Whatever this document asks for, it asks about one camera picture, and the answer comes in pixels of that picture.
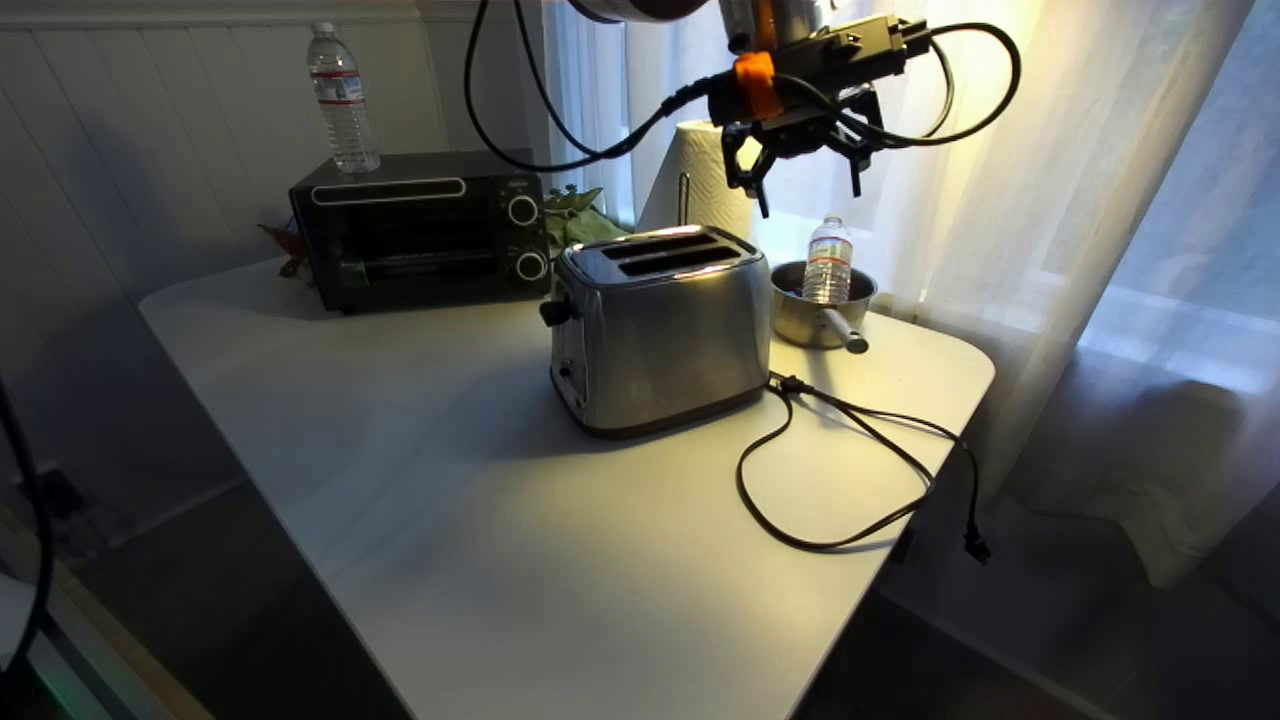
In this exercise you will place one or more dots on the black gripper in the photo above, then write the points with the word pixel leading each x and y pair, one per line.
pixel 819 115

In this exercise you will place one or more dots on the small metal saucepan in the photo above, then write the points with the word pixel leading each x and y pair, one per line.
pixel 832 323

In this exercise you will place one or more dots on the small water bottle red label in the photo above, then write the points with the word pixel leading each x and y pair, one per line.
pixel 830 263

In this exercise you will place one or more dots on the white paper towel roll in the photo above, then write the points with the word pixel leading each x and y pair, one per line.
pixel 693 180

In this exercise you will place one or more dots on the silver two-slot toaster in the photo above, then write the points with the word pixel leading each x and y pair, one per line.
pixel 660 332

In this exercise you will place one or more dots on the green leafy plant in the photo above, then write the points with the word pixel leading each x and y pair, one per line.
pixel 579 217

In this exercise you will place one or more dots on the black toaster oven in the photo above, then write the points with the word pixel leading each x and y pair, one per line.
pixel 420 233

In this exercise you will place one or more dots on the tall clear water bottle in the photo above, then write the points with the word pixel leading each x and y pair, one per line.
pixel 343 101

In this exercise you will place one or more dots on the wood and aluminium robot stand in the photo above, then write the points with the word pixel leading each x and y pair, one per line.
pixel 93 640

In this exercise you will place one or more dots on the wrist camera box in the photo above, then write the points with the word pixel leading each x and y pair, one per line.
pixel 865 40

